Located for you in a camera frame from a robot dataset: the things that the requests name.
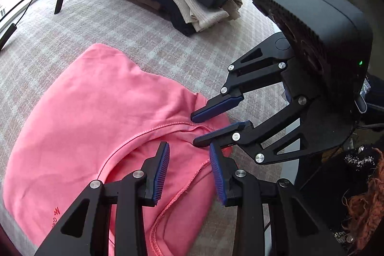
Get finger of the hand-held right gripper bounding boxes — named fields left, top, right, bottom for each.
left=191, top=38, right=296, bottom=124
left=193, top=95, right=312, bottom=166

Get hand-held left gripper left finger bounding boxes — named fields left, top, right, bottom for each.
left=34, top=141, right=170, bottom=256

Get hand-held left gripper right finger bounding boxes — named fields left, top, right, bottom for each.
left=209, top=143, right=348, bottom=256

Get pink t-shirt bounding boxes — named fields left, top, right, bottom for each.
left=3, top=43, right=233, bottom=256

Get pink plaid blanket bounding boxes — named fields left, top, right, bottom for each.
left=0, top=0, right=300, bottom=256

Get black tweed jacket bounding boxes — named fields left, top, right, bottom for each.
left=330, top=145, right=384, bottom=256

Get orange knit scarf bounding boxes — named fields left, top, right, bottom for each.
left=342, top=148, right=384, bottom=247

